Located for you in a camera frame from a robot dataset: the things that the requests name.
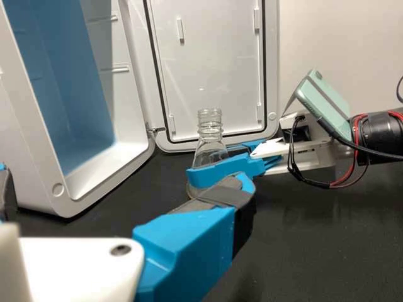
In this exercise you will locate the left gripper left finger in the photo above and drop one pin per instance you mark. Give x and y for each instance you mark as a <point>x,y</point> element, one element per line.
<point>7,195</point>

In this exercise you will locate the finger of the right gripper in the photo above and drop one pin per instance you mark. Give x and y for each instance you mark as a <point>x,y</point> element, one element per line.
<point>214,171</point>

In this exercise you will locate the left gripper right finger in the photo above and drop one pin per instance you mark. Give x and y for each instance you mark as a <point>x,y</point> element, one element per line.
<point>192,245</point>

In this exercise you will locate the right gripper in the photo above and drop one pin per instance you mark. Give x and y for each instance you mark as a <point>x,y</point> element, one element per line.
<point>315,157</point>

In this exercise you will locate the clear flask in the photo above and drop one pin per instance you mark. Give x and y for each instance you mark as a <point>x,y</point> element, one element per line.
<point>209,138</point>

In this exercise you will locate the white incubator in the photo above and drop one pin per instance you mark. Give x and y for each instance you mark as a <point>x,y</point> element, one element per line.
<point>41,132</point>

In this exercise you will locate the incubator door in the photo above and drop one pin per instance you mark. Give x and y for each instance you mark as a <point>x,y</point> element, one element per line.
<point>207,63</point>

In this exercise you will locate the right wrist camera phone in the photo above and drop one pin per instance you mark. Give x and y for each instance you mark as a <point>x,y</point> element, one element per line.
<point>327,104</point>

